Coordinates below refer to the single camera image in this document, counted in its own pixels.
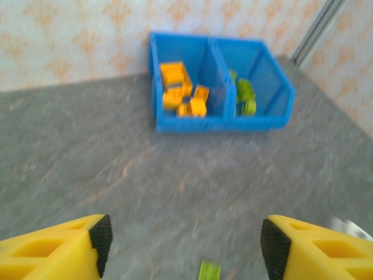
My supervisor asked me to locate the aluminum frame post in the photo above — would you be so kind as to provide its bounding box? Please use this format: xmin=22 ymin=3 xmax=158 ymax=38
xmin=291 ymin=0 xmax=347 ymax=68

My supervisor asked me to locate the green lego brick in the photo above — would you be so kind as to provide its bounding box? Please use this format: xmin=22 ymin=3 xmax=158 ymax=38
xmin=244 ymin=99 xmax=258 ymax=115
xmin=236 ymin=79 xmax=256 ymax=100
xmin=199 ymin=259 xmax=221 ymax=280

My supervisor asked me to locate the yellow lego window frame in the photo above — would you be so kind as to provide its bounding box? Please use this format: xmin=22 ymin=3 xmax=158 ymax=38
xmin=160 ymin=61 xmax=193 ymax=94

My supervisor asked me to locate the small yellow lego brick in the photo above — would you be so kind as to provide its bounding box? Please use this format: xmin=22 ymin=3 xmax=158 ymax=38
xmin=193 ymin=84 xmax=210 ymax=103
xmin=177 ymin=99 xmax=207 ymax=117

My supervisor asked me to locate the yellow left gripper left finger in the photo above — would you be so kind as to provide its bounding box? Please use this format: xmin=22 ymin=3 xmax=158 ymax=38
xmin=0 ymin=213 xmax=113 ymax=280

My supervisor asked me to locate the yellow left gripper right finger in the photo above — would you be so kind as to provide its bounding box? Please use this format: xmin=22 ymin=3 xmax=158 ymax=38
xmin=260 ymin=215 xmax=373 ymax=280

